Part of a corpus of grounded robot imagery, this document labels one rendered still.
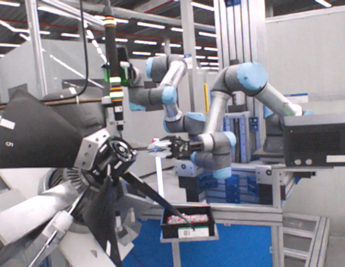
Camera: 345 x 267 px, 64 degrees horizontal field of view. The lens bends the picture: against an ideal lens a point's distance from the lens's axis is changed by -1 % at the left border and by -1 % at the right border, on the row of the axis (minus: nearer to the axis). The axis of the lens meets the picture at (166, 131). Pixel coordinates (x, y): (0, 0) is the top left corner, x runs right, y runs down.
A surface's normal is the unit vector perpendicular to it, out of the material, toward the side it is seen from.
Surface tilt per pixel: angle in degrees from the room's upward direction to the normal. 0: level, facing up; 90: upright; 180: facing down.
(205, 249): 90
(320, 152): 105
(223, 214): 90
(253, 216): 90
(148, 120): 90
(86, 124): 53
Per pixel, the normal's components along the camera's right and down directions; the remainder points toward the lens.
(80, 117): 0.14, -0.53
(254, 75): 0.39, 0.00
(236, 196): -0.55, 0.15
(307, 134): -0.29, 0.39
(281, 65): -0.31, 0.14
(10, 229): 0.67, -0.67
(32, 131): 0.74, -0.15
